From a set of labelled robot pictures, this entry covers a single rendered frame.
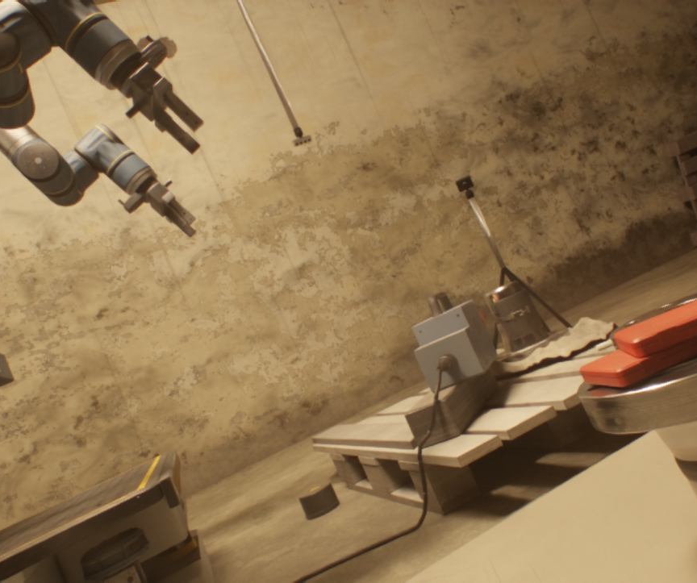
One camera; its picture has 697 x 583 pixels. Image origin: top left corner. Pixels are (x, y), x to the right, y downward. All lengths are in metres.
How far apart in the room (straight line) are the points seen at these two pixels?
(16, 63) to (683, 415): 1.23
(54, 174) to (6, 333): 2.34
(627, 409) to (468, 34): 4.77
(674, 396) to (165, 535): 0.97
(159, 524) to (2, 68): 0.88
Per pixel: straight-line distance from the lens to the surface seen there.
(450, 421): 1.55
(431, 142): 4.96
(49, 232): 4.34
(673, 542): 1.09
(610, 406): 0.87
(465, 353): 1.66
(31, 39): 1.49
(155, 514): 1.44
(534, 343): 2.12
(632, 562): 1.07
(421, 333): 1.75
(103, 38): 1.48
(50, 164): 2.00
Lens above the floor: 0.43
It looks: 4 degrees up
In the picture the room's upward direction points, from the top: 24 degrees counter-clockwise
